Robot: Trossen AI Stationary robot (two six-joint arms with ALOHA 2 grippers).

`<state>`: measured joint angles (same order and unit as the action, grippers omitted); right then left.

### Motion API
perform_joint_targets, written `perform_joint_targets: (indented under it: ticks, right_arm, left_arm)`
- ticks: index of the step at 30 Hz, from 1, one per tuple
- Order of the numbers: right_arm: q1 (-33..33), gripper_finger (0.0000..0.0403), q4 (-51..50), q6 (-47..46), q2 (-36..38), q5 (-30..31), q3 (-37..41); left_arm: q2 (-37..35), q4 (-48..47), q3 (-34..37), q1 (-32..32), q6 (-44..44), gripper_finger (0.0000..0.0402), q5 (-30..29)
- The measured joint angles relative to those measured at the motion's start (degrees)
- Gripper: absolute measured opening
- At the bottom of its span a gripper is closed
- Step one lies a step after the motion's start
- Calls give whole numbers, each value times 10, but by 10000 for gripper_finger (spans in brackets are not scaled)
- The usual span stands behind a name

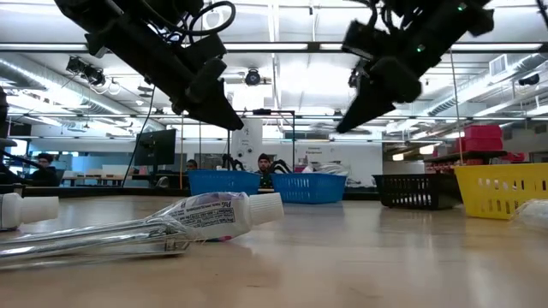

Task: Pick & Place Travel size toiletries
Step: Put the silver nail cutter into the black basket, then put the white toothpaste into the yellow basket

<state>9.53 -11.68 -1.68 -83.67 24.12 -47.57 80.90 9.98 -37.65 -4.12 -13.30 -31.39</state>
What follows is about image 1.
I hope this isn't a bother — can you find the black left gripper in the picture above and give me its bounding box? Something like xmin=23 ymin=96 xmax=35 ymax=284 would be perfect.
xmin=85 ymin=21 xmax=245 ymax=132

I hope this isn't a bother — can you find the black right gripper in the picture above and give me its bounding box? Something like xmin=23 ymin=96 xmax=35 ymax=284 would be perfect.
xmin=336 ymin=42 xmax=442 ymax=133

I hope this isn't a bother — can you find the black computer monitor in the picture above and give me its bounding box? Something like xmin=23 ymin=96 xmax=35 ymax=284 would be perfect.
xmin=134 ymin=127 xmax=177 ymax=168

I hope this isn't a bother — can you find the blue plastic basket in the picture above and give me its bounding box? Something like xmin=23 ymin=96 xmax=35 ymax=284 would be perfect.
xmin=270 ymin=172 xmax=348 ymax=204
xmin=187 ymin=169 xmax=261 ymax=197

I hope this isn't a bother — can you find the long ceiling light strip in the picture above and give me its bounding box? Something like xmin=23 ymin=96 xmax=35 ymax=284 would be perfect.
xmin=223 ymin=42 xmax=309 ymax=51

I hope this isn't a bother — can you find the black plastic basket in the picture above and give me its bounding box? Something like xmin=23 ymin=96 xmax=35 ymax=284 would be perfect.
xmin=372 ymin=173 xmax=463 ymax=210

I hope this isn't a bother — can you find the white toothpaste tube ribbed cap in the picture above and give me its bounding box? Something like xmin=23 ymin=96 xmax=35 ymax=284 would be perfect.
xmin=160 ymin=191 xmax=285 ymax=241

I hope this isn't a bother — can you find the red storage bin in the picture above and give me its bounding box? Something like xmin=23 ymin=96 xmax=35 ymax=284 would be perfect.
xmin=464 ymin=124 xmax=503 ymax=139
xmin=456 ymin=137 xmax=504 ymax=151

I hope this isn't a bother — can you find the yellow plastic basket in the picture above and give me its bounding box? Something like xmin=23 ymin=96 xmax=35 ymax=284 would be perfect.
xmin=453 ymin=162 xmax=548 ymax=221

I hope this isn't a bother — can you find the clear plastic bag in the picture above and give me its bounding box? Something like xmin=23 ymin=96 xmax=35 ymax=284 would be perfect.
xmin=511 ymin=198 xmax=548 ymax=232

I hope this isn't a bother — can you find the white tube with plain cap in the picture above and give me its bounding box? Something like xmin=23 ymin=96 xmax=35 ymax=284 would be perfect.
xmin=0 ymin=192 xmax=60 ymax=231

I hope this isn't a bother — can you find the black metal frame stand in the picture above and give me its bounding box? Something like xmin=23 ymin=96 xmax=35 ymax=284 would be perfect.
xmin=226 ymin=108 xmax=297 ymax=172

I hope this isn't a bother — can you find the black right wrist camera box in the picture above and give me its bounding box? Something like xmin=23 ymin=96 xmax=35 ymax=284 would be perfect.
xmin=341 ymin=19 xmax=386 ymax=61

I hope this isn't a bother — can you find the white hanging ring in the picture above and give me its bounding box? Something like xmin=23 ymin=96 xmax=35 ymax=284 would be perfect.
xmin=204 ymin=7 xmax=224 ymax=30

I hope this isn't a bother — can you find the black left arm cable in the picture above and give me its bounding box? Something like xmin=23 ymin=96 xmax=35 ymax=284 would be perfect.
xmin=183 ymin=0 xmax=237 ymax=38

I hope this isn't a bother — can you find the black ceiling track camera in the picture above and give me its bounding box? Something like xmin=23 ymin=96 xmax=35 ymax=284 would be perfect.
xmin=65 ymin=55 xmax=107 ymax=87

